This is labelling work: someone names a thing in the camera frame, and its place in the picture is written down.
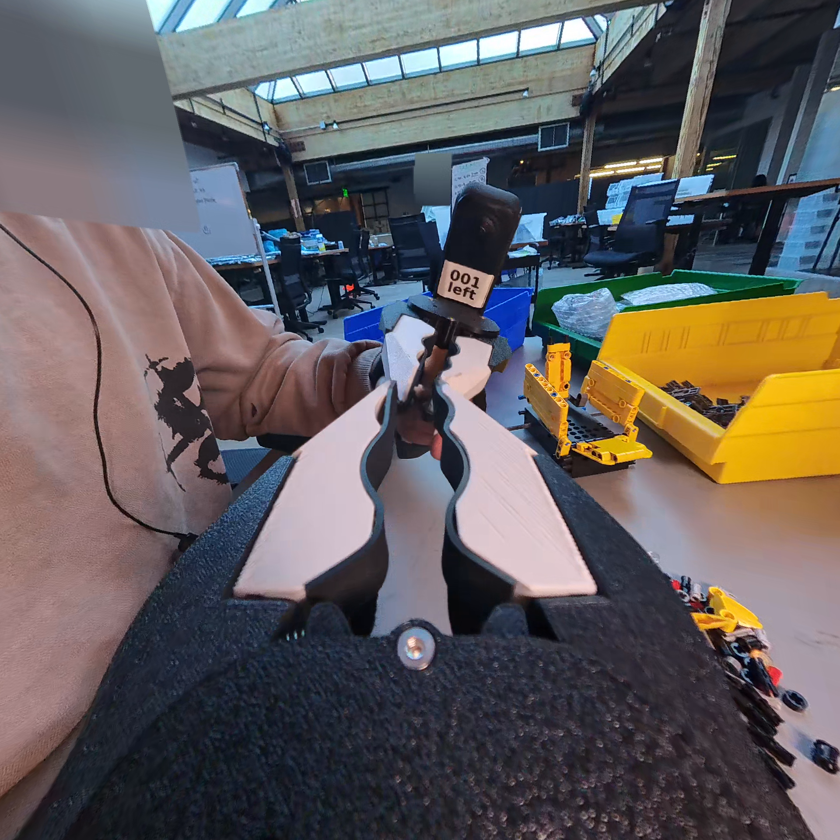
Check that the black wrist rest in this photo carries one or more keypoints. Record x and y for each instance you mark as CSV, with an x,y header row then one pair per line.
x,y
282,443

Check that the bubble wrap sheet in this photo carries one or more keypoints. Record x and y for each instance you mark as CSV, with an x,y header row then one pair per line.
x,y
666,294

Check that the black office chair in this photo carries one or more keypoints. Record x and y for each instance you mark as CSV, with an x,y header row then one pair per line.
x,y
410,246
295,282
351,269
636,223

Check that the white sign board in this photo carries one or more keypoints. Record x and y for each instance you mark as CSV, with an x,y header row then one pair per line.
x,y
469,180

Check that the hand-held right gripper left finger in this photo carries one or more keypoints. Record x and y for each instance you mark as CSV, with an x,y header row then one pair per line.
x,y
315,518

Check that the wooden background desk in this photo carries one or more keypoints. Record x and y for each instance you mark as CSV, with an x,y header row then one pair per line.
x,y
768,193

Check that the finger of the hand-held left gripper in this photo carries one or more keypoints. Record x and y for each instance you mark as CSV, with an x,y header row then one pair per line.
x,y
403,348
469,367

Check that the pile of small building pieces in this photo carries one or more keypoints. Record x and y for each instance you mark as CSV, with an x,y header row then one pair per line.
x,y
741,643

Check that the person's beige sweatshirt torso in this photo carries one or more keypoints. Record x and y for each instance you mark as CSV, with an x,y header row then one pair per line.
x,y
65,459

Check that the heap of black building pieces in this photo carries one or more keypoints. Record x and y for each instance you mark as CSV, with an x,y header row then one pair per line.
x,y
705,403

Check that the crumpled clear plastic bag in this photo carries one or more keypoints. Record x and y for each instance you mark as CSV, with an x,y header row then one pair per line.
x,y
584,313

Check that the green storage bin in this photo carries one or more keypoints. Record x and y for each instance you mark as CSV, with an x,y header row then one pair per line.
x,y
741,285

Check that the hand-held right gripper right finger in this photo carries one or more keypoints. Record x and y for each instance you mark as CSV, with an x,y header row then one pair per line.
x,y
518,525

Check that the whiteboard on stand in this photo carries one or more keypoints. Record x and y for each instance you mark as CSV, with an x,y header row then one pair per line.
x,y
220,210

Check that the yellow storage bin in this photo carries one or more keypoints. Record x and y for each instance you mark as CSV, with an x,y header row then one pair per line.
x,y
722,341

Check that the person's left forearm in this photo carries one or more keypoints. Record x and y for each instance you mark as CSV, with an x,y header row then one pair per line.
x,y
295,380

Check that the yellow and black robot model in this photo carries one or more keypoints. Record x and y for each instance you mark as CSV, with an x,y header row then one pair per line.
x,y
577,426

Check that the blue storage bin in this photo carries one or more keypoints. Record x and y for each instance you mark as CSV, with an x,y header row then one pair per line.
x,y
505,315

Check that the person's left hand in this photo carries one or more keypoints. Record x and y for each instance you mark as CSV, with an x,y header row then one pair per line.
x,y
420,433

